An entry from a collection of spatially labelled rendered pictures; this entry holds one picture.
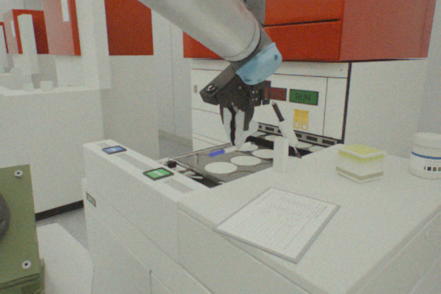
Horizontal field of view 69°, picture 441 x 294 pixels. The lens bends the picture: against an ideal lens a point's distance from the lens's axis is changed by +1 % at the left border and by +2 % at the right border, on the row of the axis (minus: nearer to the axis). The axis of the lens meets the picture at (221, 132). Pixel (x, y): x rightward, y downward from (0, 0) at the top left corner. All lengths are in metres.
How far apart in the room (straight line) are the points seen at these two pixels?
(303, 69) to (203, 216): 0.71
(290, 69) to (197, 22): 0.84
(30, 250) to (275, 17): 0.95
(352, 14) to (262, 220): 0.71
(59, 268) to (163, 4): 0.60
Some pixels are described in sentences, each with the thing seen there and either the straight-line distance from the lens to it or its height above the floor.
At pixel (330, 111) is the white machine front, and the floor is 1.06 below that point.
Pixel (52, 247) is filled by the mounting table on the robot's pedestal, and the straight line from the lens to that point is 0.86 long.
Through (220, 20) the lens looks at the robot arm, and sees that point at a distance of 0.39.
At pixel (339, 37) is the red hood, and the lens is 1.03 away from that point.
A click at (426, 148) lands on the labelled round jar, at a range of 0.87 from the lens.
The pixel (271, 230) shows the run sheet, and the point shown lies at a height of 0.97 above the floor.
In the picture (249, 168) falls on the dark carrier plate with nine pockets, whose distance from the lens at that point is 1.00.
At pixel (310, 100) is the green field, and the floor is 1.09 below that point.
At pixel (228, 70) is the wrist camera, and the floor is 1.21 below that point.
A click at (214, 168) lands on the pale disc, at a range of 0.99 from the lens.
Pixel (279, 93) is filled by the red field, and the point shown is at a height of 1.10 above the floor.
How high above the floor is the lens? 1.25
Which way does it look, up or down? 14 degrees down
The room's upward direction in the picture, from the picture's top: straight up
